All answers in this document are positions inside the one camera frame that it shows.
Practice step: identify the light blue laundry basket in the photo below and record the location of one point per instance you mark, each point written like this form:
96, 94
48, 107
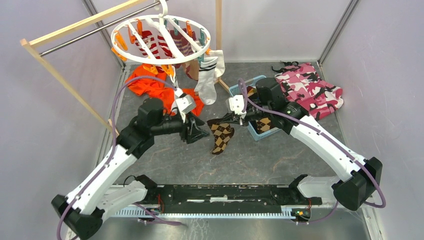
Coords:
251, 89

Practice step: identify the red white striped sock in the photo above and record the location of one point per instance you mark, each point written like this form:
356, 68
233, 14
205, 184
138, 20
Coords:
150, 42

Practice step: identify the wooden drying rack frame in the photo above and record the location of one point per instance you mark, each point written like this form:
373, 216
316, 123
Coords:
88, 65

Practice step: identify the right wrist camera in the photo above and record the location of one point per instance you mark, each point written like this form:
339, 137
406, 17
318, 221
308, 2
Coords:
237, 104

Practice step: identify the metal hanging rod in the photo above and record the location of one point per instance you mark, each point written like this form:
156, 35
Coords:
98, 29

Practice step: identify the brown argyle sock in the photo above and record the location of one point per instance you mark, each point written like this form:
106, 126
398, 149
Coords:
263, 125
222, 133

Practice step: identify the white round clip hanger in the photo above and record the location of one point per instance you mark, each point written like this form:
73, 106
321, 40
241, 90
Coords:
178, 39

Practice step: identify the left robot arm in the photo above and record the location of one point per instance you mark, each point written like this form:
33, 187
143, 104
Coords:
85, 208

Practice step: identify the white sock with black stripes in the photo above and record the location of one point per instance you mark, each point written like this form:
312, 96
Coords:
211, 68

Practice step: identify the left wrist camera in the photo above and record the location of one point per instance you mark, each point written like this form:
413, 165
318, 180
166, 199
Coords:
183, 105

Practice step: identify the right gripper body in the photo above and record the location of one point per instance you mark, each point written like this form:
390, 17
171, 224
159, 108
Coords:
241, 119

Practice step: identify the pink camouflage trousers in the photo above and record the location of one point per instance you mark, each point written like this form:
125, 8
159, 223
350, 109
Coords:
301, 83

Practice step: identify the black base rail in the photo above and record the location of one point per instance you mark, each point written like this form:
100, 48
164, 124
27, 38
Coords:
231, 201

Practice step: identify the orange cloth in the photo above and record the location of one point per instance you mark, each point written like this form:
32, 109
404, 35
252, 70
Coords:
156, 89

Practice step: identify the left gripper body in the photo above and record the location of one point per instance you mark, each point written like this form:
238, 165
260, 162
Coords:
184, 131

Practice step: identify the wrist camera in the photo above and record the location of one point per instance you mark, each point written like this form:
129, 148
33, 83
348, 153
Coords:
237, 104
183, 105

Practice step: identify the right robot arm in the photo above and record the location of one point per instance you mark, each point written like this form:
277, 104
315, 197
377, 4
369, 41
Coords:
358, 177

